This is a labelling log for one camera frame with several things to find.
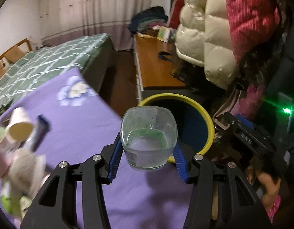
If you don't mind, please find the green white cylinder can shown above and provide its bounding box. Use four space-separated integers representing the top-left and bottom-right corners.
0 179 32 219

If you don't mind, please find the pink carton box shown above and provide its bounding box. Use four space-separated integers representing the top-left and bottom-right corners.
0 136 12 180

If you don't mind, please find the white paper cup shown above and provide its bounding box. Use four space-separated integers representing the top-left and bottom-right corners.
6 107 34 142

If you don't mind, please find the clear plastic cup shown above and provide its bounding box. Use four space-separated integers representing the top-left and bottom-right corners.
121 106 178 171

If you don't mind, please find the yellow rimmed blue trash bin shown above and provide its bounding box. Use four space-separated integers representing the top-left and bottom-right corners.
139 93 215 155

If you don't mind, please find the person's hand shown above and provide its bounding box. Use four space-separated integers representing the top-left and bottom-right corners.
246 165 281 210

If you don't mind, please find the right gripper device black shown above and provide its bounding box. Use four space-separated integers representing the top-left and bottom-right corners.
223 112 288 177

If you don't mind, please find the purple floral tablecloth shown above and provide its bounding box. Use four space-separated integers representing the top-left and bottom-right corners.
14 68 191 228

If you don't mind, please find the beige handbag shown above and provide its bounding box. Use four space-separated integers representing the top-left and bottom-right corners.
212 87 244 130

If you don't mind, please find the pink floral garment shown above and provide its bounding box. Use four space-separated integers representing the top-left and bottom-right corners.
230 84 265 120

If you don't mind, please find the bed with green plaid duvet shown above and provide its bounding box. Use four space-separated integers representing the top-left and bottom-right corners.
0 34 114 114

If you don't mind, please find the right brown pillow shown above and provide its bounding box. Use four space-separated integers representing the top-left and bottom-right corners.
4 46 26 64

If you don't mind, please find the wooden desk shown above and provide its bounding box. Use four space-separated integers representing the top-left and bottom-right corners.
134 35 186 102

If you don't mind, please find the wooden headboard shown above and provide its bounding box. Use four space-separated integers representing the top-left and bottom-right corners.
0 38 33 64

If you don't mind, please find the cream puffer jacket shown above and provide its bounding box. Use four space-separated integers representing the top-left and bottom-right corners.
175 0 239 90

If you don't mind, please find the green framed picture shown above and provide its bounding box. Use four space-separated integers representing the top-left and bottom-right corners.
157 26 171 43

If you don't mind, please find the red puffer jacket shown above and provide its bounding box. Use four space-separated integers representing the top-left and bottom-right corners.
169 0 279 61

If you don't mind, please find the pink striped curtain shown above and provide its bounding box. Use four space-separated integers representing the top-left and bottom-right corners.
40 0 151 51

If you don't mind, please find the clothes pile on desk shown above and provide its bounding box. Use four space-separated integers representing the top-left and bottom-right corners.
128 6 168 37

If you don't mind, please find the black strap on desk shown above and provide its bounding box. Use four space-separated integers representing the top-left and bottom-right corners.
157 51 173 62

